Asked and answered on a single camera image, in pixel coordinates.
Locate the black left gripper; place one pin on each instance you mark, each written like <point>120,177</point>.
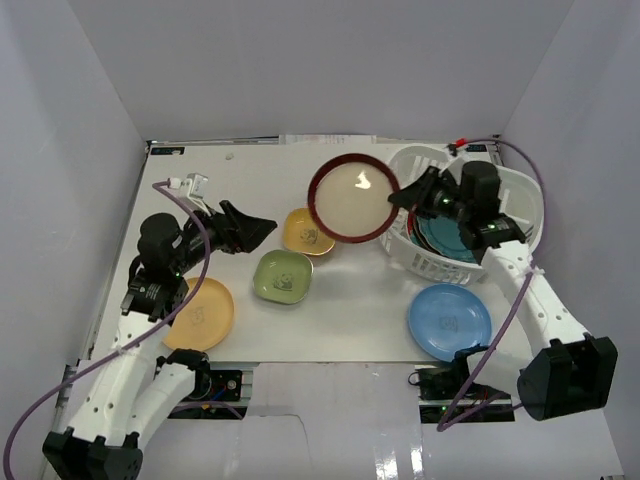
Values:
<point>228,230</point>

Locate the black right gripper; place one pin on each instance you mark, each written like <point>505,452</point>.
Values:
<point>420,192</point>

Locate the teal scalloped plate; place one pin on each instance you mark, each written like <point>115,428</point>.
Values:
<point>439,235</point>

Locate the dark red rimmed round plate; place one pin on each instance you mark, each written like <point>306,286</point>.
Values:
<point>348,198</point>

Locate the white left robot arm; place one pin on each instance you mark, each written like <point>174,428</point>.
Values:
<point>137,389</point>

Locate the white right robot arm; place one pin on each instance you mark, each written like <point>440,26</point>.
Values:
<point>541,354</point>

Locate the white plastic dish bin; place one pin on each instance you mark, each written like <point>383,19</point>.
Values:
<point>520,195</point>

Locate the yellow square panda dish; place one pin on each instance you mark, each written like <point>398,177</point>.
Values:
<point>302,235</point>

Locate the green square panda dish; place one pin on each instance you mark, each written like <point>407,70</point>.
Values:
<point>283,277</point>

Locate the yellow round plate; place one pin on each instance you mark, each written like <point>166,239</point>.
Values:
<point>205,321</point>

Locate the light blue round plate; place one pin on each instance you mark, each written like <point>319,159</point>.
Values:
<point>445,318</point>

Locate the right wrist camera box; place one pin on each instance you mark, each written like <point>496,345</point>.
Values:
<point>457,145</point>

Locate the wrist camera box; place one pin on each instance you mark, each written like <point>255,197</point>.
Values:
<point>190,190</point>
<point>457,145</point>

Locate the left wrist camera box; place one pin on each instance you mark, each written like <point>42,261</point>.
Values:
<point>190,190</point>

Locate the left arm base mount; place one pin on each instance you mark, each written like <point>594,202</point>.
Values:
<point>218,397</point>

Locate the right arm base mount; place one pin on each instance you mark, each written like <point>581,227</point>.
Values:
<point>437,388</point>

